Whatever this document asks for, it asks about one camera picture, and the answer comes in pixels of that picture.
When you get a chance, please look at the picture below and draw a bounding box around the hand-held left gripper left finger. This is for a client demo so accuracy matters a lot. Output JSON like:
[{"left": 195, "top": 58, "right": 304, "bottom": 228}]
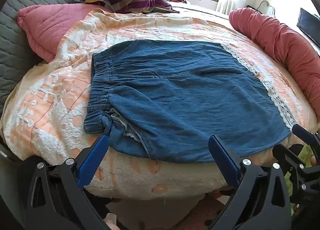
[{"left": 19, "top": 117, "right": 113, "bottom": 230}]

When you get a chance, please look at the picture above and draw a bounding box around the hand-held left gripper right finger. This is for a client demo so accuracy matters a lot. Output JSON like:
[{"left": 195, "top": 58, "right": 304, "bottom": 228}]
[{"left": 208, "top": 134, "right": 293, "bottom": 230}]

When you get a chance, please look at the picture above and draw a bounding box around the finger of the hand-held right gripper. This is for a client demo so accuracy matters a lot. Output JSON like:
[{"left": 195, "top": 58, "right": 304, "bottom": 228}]
[
  {"left": 272, "top": 144, "right": 311, "bottom": 178},
  {"left": 291, "top": 123, "right": 320, "bottom": 148}
]

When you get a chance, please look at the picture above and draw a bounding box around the blue denim pants lace trim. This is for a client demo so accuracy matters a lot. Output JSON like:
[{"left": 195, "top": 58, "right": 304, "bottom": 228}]
[{"left": 84, "top": 40, "right": 293, "bottom": 164}]

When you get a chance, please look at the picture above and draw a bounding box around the person's left hand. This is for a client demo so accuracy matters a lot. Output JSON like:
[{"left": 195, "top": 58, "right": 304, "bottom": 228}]
[{"left": 105, "top": 214, "right": 118, "bottom": 230}]

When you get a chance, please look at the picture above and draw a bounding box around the green clothing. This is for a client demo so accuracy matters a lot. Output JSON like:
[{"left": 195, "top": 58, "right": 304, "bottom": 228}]
[{"left": 285, "top": 145, "right": 316, "bottom": 195}]

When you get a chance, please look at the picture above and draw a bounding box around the pink dotted clothing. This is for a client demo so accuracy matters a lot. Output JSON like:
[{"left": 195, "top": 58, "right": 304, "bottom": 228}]
[{"left": 172, "top": 192, "right": 240, "bottom": 230}]

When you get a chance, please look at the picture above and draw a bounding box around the peach and white fleece blanket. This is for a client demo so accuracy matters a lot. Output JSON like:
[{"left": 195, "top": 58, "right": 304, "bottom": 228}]
[{"left": 2, "top": 8, "right": 320, "bottom": 199}]

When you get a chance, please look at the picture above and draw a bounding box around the red bolster pillow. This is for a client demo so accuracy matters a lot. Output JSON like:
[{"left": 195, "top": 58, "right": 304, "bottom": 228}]
[{"left": 228, "top": 8, "right": 320, "bottom": 111}]

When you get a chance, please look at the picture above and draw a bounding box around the black monitor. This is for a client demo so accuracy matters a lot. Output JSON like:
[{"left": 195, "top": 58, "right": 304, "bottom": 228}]
[{"left": 296, "top": 8, "right": 320, "bottom": 46}]

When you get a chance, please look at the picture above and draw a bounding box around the pink quilted pillow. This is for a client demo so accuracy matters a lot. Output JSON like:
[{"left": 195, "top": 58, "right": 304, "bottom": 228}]
[{"left": 17, "top": 4, "right": 101, "bottom": 63}]

